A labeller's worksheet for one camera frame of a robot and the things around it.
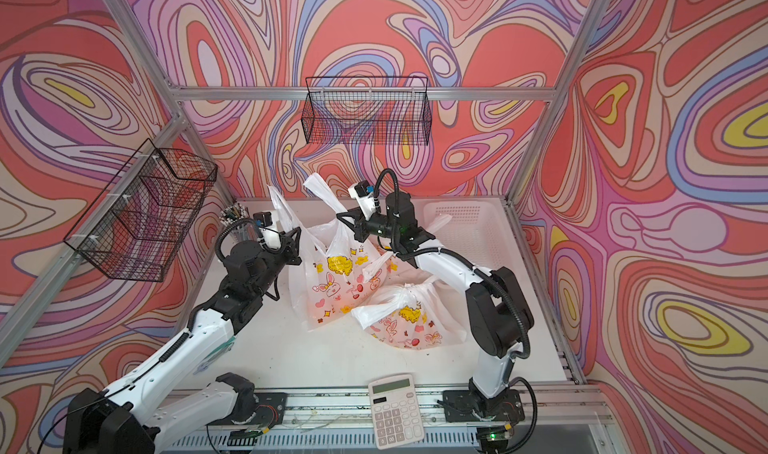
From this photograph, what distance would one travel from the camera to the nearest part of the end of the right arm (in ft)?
2.10

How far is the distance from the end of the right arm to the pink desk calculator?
1.11 ft

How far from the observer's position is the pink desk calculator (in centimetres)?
70
